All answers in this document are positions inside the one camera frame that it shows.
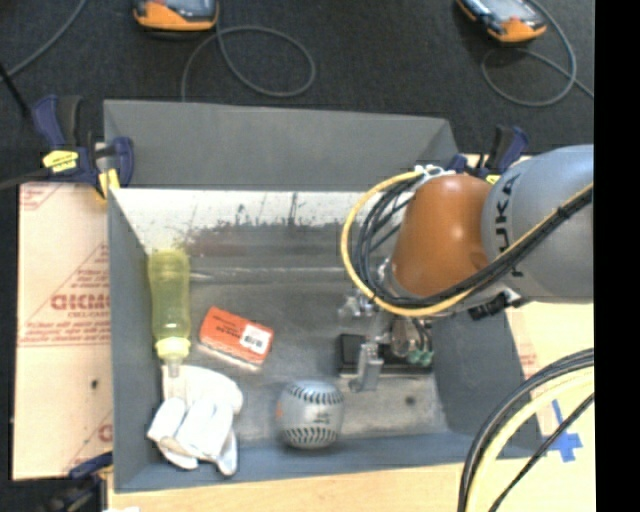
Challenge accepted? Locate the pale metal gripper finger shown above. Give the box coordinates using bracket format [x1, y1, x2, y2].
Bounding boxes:
[338, 293, 378, 322]
[347, 342, 385, 394]

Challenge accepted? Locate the grey metal bin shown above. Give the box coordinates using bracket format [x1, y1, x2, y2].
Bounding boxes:
[102, 98, 542, 494]

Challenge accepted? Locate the grey baseball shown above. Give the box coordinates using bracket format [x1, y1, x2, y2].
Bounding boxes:
[275, 379, 346, 450]

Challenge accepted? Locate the orange box with white label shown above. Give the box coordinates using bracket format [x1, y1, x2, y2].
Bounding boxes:
[198, 305, 276, 367]

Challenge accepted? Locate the white glove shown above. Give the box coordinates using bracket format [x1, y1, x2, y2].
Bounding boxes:
[145, 364, 245, 477]

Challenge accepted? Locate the yellow clear plastic bottle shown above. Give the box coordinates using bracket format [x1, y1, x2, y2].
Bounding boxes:
[146, 248, 193, 379]

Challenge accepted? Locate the brown cardboard board, red print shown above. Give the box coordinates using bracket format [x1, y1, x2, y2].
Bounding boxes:
[12, 180, 595, 481]

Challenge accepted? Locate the black cylinder on white bracket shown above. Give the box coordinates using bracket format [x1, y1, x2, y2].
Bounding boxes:
[467, 291, 525, 322]

